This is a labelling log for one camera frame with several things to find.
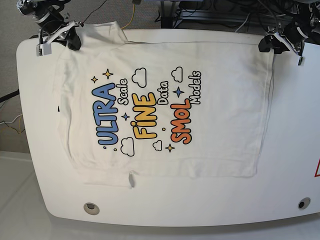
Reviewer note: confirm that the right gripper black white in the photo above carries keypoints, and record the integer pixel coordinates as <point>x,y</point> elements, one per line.
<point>54,28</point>

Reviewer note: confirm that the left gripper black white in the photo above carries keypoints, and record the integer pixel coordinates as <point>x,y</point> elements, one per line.
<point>288,39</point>

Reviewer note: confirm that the white printed T-shirt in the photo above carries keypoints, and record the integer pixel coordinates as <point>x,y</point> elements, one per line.
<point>168,109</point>

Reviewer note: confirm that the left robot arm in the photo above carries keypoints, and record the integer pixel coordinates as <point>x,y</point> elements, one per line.
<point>296,21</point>

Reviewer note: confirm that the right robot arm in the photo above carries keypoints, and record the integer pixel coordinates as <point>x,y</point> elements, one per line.
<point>35,8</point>

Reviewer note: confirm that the black table leg stand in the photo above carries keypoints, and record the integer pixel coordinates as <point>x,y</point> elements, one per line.
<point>169,13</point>

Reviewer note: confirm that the red triangle sticker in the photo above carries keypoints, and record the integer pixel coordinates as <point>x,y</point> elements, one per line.
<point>317,172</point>

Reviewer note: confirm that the right table grommet hole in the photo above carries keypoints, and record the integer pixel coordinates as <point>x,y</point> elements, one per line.
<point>304,203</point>

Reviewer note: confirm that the table grommet hole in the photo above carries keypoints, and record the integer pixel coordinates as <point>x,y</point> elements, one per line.
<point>91,208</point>
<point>304,203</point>

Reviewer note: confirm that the left table grommet hole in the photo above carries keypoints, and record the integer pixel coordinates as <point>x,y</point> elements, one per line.
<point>91,208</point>

